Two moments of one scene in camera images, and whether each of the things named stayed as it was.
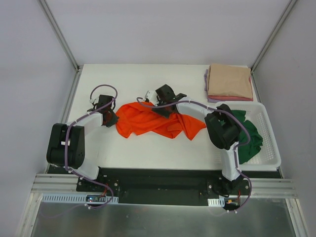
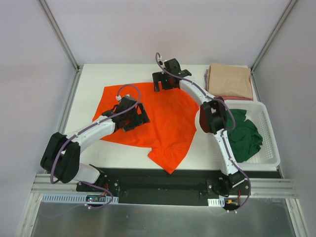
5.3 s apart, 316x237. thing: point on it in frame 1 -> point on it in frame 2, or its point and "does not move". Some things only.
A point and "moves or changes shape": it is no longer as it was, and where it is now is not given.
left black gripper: x=111 y=118 -> x=138 y=115
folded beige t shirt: x=229 y=79 does not move
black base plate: x=163 y=185 does not move
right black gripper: x=165 y=108 -> x=159 y=78
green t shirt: x=247 y=150 does not move
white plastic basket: x=269 y=157 does not move
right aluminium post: x=290 y=4 does not move
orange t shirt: x=139 y=118 moves or changes shape
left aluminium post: x=56 y=28 does not move
